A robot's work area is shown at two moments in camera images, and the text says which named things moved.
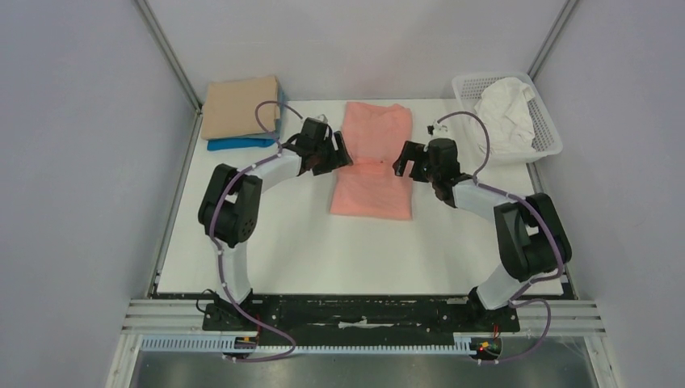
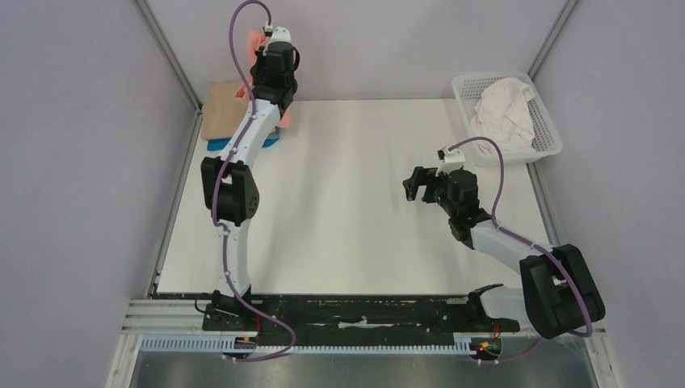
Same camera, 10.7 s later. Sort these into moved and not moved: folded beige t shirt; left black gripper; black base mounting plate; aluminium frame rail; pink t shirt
Moved: pink t shirt; left black gripper
Not moved: folded beige t shirt; aluminium frame rail; black base mounting plate
